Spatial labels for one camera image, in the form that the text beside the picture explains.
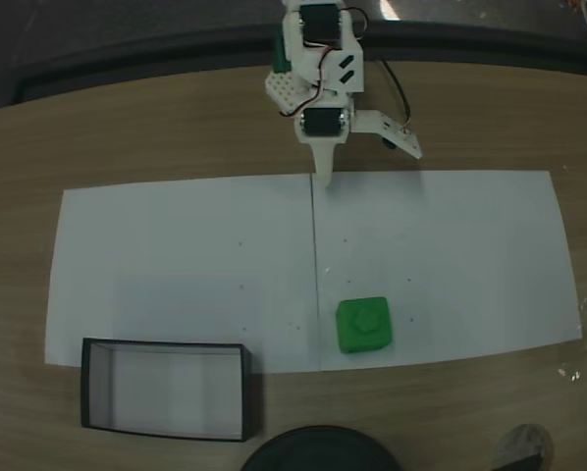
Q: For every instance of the green cube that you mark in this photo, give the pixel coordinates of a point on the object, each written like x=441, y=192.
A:
x=364, y=326

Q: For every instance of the black open box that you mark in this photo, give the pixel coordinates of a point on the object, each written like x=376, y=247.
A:
x=166, y=387

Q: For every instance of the green table clamp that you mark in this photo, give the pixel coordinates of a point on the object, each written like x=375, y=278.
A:
x=281, y=54

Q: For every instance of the white paper sheet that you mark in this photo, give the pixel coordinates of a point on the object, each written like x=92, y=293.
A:
x=185, y=255
x=445, y=235

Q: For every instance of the black round stand base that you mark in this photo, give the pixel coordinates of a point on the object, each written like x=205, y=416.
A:
x=318, y=451

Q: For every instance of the white wrist camera mount plate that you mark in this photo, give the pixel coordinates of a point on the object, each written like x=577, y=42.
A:
x=382, y=125

